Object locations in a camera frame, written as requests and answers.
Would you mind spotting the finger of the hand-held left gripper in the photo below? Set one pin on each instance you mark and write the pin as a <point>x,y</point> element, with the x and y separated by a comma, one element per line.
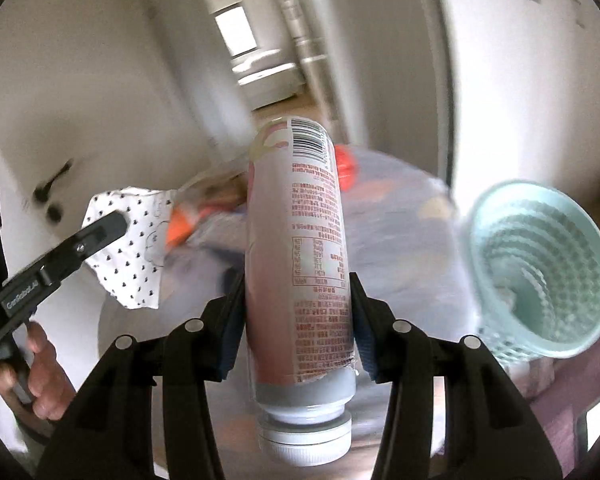
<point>90,240</point>

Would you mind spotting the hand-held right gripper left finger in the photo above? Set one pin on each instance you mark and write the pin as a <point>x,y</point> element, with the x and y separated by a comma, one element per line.
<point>232,332</point>

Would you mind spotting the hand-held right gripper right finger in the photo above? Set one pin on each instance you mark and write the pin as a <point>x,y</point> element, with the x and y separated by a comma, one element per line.
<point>362,332</point>

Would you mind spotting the dotted white paper wrapper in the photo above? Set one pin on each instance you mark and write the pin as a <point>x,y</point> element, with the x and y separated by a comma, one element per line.
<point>130,270</point>

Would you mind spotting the pink labelled plastic bottle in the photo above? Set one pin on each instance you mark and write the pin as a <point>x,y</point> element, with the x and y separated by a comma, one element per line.
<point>300,260</point>

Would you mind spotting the teal plastic basket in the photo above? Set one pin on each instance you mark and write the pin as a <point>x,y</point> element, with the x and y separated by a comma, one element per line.
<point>555,260</point>

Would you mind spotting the person's left hand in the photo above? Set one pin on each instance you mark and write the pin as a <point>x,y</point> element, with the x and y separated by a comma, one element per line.
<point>50,380</point>

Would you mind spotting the orange packet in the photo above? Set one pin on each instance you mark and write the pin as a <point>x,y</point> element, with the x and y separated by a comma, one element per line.
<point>347,167</point>
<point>182,225</point>

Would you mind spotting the shell print tablecloth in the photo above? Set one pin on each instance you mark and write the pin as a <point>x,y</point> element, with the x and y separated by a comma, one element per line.
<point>405,240</point>

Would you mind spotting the white sofa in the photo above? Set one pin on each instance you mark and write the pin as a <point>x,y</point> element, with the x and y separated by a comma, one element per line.
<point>265,80</point>

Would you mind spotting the window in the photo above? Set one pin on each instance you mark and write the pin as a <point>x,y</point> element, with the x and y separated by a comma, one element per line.
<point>235,30</point>

